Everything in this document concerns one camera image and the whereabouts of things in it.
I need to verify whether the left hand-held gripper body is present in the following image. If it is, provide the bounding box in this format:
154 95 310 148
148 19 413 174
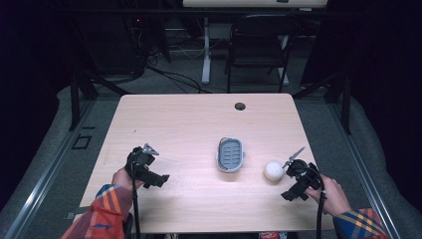
124 145 170 190

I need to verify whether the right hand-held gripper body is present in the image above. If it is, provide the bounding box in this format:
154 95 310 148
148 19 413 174
280 158 322 202

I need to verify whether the white ball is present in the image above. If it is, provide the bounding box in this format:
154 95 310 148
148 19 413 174
263 160 286 183

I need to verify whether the grey oval soap dish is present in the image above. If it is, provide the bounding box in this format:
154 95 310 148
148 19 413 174
215 136 247 174

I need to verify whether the person's left hand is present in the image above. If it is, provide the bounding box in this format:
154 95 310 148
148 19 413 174
111 166 145 192

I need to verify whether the person's right hand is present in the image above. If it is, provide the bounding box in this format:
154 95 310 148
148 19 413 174
304 174 352 218

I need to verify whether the red packet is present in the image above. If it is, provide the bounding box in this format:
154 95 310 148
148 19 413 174
258 231 289 239

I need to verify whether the black metal stand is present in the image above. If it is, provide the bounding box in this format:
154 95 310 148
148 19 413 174
67 63 131 131
291 71 353 135

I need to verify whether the white desk leg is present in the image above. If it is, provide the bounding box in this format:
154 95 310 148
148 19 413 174
201 17 213 86

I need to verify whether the black folding chair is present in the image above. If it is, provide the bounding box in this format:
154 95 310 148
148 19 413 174
224 13 303 95

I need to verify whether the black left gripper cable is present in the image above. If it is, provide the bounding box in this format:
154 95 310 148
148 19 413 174
129 148 142 239

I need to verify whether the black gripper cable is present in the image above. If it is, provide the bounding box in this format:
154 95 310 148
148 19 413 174
307 166 328 239
129 148 142 239

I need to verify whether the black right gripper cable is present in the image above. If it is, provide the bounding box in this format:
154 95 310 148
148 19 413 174
307 166 328 239

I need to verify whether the black floor cable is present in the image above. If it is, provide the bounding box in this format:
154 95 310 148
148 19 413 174
142 63 213 95

